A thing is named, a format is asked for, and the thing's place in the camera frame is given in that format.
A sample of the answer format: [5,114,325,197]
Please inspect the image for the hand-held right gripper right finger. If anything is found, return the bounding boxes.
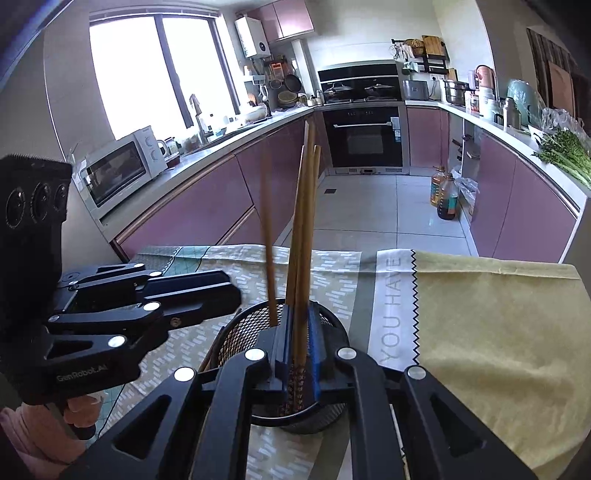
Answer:
[306,305,539,480]

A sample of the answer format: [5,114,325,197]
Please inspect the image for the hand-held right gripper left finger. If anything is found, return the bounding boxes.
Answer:
[60,302,296,480]

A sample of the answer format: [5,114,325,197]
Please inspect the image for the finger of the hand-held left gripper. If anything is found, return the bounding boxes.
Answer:
[45,299,242,365]
[58,262,242,304]

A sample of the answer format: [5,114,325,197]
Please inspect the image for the black mesh utensil holder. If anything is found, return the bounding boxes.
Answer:
[198,298,354,435]

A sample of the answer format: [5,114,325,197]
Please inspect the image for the wooden chopstick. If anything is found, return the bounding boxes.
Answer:
[298,117,317,324]
[285,144,308,308]
[199,307,242,372]
[293,144,322,414]

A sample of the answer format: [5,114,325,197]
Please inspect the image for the person's left forearm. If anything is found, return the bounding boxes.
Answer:
[0,405,77,468]

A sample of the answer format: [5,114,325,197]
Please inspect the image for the person's left hand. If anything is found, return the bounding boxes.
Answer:
[65,395,102,428]

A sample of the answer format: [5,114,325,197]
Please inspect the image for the pink base cabinet with sink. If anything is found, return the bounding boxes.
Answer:
[112,112,325,261]

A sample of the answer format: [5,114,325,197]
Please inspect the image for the white toaster oven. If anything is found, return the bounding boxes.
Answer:
[78,126,170,221]

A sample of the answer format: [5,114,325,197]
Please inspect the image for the chrome sink faucet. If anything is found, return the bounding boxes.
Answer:
[189,93,209,145]

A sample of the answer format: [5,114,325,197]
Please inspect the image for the printed tablecloth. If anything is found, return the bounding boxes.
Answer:
[99,244,585,480]

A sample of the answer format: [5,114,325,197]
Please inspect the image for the kitchen window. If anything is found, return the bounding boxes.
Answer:
[89,13,242,141]

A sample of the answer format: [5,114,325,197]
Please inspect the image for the dark oil bottle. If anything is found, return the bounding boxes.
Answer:
[437,172,460,222]

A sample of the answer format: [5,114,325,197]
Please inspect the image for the yellow oil bottle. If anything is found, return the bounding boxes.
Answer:
[430,167,447,207]

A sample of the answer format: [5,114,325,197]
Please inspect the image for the black built-in oven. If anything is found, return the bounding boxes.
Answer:
[321,104,408,175]

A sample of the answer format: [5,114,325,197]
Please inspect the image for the hanging frying pans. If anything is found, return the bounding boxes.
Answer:
[269,71,302,94]

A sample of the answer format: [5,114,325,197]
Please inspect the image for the crumpled plastic bag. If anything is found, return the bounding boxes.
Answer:
[455,176,479,216]

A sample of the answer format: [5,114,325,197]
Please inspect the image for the white vent pipe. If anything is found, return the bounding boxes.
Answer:
[291,39,308,101]

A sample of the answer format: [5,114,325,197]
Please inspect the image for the narrow pink base cabinet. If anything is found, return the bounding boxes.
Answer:
[406,106,450,170]

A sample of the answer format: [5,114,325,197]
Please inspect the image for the white water heater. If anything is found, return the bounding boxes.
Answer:
[234,15,271,59]

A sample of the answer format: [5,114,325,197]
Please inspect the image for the pink peninsula base cabinet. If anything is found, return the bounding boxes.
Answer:
[470,124,583,265]

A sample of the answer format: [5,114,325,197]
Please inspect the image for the black range hood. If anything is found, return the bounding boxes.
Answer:
[317,64,402,103]

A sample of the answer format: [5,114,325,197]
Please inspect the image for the pink upper cabinet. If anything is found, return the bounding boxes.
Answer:
[257,0,315,43]

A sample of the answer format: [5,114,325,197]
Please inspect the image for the steel stockpot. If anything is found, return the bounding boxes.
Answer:
[442,79,470,105]

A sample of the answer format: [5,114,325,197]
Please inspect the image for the white kitchen appliance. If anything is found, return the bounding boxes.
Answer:
[477,88,502,119]

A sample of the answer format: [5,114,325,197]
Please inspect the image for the steel thermos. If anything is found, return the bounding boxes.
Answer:
[502,96,521,128]

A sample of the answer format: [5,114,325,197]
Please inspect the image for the green leafy vegetables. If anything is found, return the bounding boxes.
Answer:
[532,128,591,189]

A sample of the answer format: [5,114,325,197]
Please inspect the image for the pink kettle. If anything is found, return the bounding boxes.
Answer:
[475,65,498,92]

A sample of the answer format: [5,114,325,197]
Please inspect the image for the mint air fryer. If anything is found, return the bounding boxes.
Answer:
[508,79,546,126]

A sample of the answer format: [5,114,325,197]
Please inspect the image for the clear plastic bag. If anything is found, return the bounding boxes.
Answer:
[539,107,588,140]

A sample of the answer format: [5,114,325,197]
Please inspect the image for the black wall rack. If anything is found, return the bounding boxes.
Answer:
[392,37,452,76]

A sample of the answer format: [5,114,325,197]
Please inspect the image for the striped wall panel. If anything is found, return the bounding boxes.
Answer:
[526,28,579,112]

